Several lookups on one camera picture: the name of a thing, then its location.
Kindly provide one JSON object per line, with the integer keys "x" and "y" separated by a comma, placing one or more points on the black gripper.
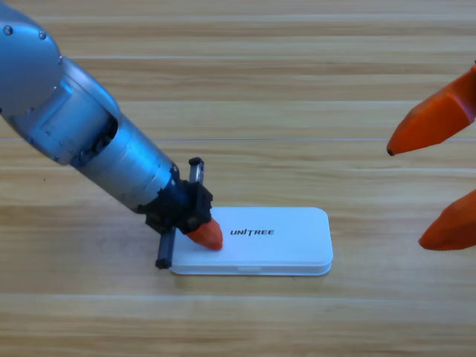
{"x": 182, "y": 208}

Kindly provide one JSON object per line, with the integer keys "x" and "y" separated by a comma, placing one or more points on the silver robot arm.
{"x": 74, "y": 111}

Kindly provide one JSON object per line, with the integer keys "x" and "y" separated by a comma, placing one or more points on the white Unitree pencil case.
{"x": 290, "y": 241}

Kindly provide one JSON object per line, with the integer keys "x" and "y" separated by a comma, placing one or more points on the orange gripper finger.
{"x": 435, "y": 119}
{"x": 453, "y": 230}

